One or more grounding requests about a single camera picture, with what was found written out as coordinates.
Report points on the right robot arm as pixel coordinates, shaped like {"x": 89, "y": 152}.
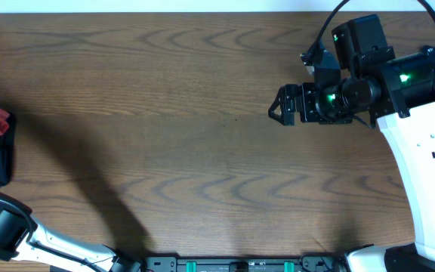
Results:
{"x": 399, "y": 95}

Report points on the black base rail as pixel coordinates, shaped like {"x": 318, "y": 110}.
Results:
{"x": 306, "y": 263}

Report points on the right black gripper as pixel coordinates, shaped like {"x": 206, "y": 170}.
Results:
{"x": 291, "y": 92}

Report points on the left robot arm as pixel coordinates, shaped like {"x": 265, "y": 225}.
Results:
{"x": 24, "y": 238}

